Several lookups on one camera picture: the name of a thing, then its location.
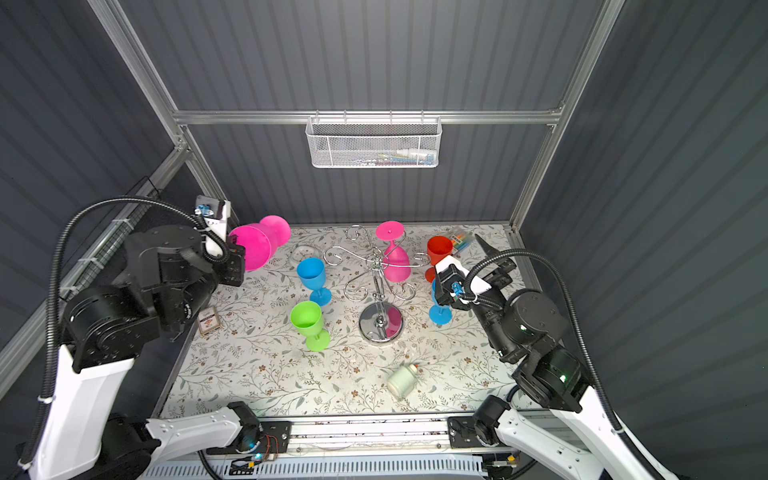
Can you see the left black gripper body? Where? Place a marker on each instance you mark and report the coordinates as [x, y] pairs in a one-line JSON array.
[[233, 270]]

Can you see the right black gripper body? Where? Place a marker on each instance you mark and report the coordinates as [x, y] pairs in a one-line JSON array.
[[499, 279]]

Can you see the pink wine glass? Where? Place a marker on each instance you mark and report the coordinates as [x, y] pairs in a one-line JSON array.
[[395, 259], [261, 240]]

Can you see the red wine glass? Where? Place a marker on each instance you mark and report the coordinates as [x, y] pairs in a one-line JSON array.
[[438, 247]]

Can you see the blue wine glass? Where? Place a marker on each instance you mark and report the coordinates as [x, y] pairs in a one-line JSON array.
[[438, 314], [312, 274]]

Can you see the green wine glass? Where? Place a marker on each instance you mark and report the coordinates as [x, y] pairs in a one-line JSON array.
[[307, 318]]

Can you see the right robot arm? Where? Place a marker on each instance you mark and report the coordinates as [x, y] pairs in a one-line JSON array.
[[554, 370]]

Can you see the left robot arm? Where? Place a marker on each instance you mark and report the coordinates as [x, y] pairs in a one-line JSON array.
[[102, 332]]

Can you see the chrome wine glass rack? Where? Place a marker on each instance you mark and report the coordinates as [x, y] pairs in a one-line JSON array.
[[381, 321]]

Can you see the pack of coloured markers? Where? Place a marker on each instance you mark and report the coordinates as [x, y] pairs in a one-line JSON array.
[[461, 240]]

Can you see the small card on mat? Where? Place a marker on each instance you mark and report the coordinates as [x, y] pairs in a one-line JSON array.
[[208, 321]]

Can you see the white round lid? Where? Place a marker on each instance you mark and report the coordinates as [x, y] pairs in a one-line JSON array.
[[303, 252]]

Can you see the floral table mat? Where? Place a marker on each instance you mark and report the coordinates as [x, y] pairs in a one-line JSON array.
[[258, 357]]

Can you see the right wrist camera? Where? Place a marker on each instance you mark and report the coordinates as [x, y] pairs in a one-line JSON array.
[[451, 289]]

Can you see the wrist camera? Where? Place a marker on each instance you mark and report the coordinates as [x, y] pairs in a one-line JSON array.
[[216, 214], [451, 289]]

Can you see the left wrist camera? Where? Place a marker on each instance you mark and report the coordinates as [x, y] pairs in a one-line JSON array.
[[216, 214]]

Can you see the black wire wall basket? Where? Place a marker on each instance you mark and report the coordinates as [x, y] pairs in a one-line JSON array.
[[92, 235]]

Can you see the white mesh wall basket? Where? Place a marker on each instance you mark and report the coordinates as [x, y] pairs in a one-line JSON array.
[[374, 145]]

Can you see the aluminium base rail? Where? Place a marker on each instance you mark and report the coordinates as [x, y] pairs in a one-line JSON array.
[[366, 432]]

